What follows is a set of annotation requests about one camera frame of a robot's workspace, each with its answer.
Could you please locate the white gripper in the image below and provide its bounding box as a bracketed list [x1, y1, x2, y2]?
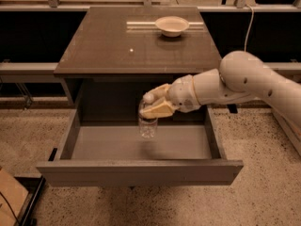
[139, 74, 201, 120]

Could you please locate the clear plastic water bottle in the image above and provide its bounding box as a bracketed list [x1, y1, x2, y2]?
[138, 94, 158, 139]

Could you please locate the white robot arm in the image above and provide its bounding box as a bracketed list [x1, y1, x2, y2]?
[139, 51, 301, 127]

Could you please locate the brown cabinet counter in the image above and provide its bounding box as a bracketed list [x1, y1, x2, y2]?
[53, 6, 230, 108]

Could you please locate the open grey top drawer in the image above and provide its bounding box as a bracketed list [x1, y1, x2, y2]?
[36, 82, 245, 187]

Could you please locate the white bowl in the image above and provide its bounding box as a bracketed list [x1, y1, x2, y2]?
[155, 16, 189, 38]

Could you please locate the white cable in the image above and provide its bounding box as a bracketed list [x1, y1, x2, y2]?
[244, 4, 255, 53]

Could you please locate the wooden board with black frame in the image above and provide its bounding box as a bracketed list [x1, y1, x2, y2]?
[0, 167, 45, 226]

